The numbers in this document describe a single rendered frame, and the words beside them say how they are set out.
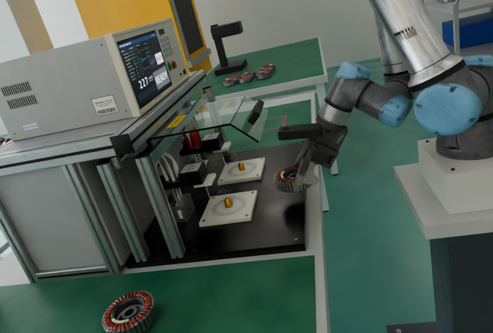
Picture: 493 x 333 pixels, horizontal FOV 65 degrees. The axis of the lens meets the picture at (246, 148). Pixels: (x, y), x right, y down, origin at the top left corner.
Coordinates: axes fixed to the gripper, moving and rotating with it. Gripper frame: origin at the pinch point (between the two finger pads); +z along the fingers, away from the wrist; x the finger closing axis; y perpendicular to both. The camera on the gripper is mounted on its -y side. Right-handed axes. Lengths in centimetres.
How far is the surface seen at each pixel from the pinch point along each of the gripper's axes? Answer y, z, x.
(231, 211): -12.7, 13.9, -5.5
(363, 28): 87, -16, 530
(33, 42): -278, 115, 307
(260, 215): -5.1, 10.3, -7.4
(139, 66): -49, -15, -2
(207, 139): -28.5, 7.7, 19.4
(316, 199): 8.8, 3.6, 0.6
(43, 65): -69, -9, -10
